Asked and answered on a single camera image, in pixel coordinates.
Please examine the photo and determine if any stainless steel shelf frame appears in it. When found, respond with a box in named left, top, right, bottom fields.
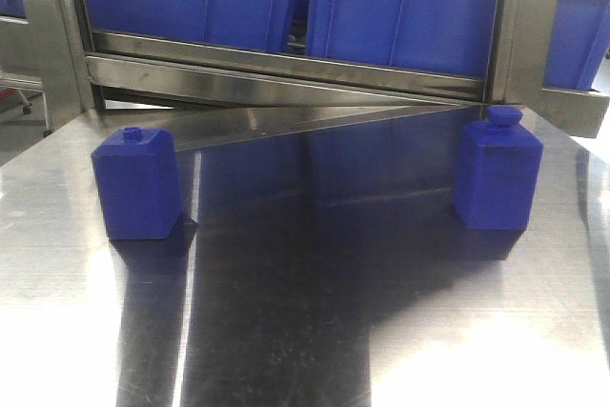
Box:
left=1, top=0, right=609, bottom=137

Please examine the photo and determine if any blue bin in middle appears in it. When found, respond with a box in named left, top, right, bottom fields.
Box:
left=306, top=0, right=496, bottom=78

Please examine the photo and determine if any blue bottle part with cap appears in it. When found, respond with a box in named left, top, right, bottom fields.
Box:
left=454, top=105, right=543, bottom=231

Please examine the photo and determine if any blue bin at right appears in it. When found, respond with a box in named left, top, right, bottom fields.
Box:
left=544, top=0, right=609, bottom=91

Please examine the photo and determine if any blue bottle part with neck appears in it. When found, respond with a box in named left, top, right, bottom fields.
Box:
left=91, top=127, right=183, bottom=240

